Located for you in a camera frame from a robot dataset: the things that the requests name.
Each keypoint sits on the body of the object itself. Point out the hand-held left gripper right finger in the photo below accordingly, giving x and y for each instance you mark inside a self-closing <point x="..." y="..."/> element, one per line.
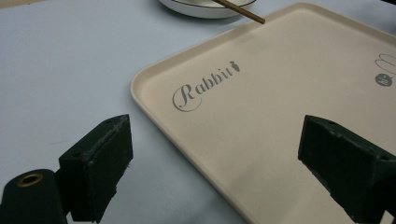
<point x="345" y="161"/>

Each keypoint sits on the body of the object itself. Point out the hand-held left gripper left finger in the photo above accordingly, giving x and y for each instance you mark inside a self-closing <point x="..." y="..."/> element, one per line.
<point x="96" y="168"/>

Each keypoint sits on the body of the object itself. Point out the beige plastic tray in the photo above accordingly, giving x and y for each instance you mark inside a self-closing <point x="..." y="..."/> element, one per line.
<point x="267" y="102"/>

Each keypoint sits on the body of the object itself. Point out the brown wooden chopstick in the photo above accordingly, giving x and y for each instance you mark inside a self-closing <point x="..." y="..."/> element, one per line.
<point x="241" y="11"/>

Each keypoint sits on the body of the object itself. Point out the white plate with dark rim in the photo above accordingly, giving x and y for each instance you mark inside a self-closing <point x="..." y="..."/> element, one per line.
<point x="202" y="7"/>

